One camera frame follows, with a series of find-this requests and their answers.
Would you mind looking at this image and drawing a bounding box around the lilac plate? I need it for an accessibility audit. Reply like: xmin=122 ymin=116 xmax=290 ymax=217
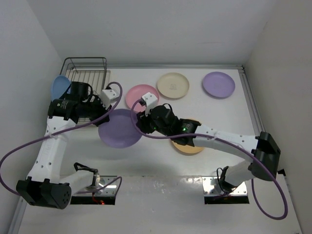
xmin=98 ymin=109 xmax=142 ymax=149
xmin=202 ymin=72 xmax=235 ymax=99

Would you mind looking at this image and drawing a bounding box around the blue plate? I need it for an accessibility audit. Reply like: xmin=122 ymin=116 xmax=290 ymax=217
xmin=50 ymin=75 xmax=71 ymax=101

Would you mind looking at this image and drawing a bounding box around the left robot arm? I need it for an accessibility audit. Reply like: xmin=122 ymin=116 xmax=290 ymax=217
xmin=16 ymin=81 xmax=109 ymax=209

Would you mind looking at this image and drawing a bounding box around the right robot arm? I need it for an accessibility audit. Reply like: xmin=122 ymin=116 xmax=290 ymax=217
xmin=135 ymin=105 xmax=281 ymax=193

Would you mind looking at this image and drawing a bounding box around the beige drip tray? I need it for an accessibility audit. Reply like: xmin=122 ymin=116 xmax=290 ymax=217
xmin=64 ymin=70 xmax=112 ymax=127

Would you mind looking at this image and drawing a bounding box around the orange plate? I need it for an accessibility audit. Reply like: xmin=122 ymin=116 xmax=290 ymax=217
xmin=170 ymin=118 xmax=204 ymax=155

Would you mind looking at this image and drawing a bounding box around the cream plate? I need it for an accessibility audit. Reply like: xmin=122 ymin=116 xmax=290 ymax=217
xmin=156 ymin=72 xmax=190 ymax=99

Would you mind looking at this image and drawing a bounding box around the pink plate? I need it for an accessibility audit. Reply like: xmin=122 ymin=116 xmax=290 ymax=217
xmin=125 ymin=84 xmax=159 ymax=109

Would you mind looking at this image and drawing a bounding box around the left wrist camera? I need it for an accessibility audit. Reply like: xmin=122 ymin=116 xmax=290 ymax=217
xmin=99 ymin=89 xmax=119 ymax=110

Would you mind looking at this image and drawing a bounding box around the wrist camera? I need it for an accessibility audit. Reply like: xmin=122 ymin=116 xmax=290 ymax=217
xmin=99 ymin=89 xmax=119 ymax=110
xmin=141 ymin=92 xmax=158 ymax=109

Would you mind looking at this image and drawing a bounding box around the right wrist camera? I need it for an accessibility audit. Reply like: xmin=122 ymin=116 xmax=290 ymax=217
xmin=141 ymin=92 xmax=158 ymax=109

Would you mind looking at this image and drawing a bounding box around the wire dish rack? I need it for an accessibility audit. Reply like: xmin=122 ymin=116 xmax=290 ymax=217
xmin=48 ymin=57 xmax=111 ymax=126

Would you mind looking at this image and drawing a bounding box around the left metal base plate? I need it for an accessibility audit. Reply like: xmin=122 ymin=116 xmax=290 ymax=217
xmin=74 ymin=175 xmax=122 ymax=197

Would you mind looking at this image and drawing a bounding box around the metal base plate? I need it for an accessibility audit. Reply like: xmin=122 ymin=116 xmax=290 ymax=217
xmin=74 ymin=175 xmax=122 ymax=197
xmin=202 ymin=176 xmax=248 ymax=197

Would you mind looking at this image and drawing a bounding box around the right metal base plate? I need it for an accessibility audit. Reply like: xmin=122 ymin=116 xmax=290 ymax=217
xmin=202 ymin=176 xmax=248 ymax=197

